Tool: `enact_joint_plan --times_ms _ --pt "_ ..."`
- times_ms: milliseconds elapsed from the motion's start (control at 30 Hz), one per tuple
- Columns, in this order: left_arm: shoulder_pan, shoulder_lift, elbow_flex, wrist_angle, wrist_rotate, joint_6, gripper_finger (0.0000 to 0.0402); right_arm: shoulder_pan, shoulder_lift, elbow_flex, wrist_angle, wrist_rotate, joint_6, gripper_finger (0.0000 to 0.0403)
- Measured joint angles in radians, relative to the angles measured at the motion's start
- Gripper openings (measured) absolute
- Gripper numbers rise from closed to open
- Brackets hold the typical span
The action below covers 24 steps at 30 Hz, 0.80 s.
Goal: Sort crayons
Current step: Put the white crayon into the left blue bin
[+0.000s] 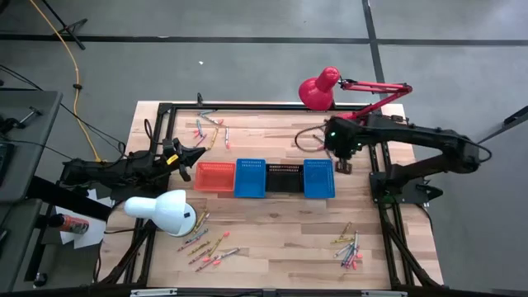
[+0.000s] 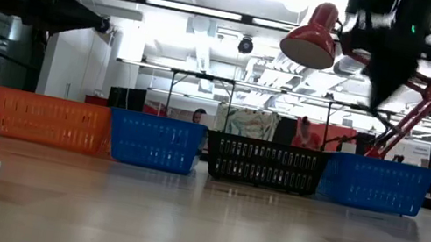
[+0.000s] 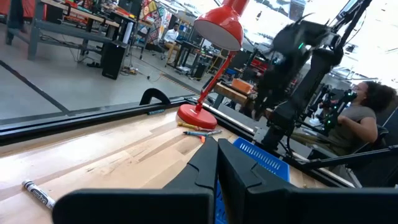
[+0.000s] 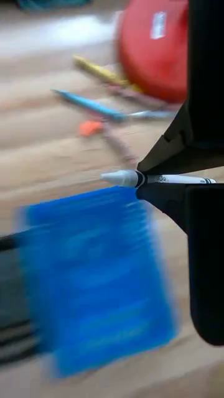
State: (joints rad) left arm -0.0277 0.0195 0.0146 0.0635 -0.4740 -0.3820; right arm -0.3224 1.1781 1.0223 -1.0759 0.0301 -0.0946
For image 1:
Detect white desk lamp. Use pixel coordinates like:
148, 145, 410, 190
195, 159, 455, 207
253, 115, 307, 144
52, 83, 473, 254
123, 189, 198, 238

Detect black bar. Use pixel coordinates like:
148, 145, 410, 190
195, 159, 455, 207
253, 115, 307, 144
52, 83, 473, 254
477, 105, 528, 144

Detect black tripod stand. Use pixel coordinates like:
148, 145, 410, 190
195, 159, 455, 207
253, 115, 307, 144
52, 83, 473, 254
39, 0, 89, 51

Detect black floor cable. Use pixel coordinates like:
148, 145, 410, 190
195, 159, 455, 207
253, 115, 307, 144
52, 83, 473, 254
0, 64, 127, 158

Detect yellow cable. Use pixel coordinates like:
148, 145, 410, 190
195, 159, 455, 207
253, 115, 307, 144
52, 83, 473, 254
28, 0, 104, 163

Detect teal crayon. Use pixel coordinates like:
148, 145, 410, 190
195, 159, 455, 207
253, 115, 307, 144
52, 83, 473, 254
184, 229, 210, 245

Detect black beam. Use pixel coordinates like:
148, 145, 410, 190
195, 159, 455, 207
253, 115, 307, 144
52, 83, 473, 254
26, 176, 113, 222

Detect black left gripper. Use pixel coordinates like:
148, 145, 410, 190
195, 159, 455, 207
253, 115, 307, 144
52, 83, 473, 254
164, 138, 206, 183

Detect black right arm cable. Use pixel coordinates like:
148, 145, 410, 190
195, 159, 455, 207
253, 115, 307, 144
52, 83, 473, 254
294, 125, 331, 154

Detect black metal tool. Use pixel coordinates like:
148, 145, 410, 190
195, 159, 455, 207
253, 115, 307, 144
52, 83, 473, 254
0, 106, 44, 134

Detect silver metal bracket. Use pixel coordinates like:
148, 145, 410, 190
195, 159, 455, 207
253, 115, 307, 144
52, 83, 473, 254
130, 288, 178, 297
361, 290, 408, 297

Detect white paper sheet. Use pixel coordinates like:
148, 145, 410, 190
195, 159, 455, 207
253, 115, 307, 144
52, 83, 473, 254
54, 188, 112, 250

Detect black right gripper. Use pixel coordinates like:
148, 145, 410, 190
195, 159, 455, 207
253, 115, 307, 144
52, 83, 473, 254
325, 116, 365, 174

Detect orange spray can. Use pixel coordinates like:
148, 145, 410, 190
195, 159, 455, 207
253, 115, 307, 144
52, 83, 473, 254
48, 213, 91, 235

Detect orange plastic basket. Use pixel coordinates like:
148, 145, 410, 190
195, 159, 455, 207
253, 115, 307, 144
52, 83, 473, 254
193, 161, 237, 193

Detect blue plastic basket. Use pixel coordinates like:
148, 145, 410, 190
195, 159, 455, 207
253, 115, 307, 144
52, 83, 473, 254
233, 158, 267, 199
303, 158, 337, 200

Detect grey side table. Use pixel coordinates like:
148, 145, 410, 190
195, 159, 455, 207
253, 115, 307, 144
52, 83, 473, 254
0, 89, 64, 204

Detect black plastic basket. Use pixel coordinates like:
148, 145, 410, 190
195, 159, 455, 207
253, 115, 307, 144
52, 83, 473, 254
265, 163, 305, 194

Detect red desk lamp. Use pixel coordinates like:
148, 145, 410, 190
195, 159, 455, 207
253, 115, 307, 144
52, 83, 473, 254
298, 65, 414, 121

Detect red crayon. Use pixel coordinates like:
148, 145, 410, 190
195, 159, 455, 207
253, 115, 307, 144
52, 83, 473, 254
194, 258, 222, 273

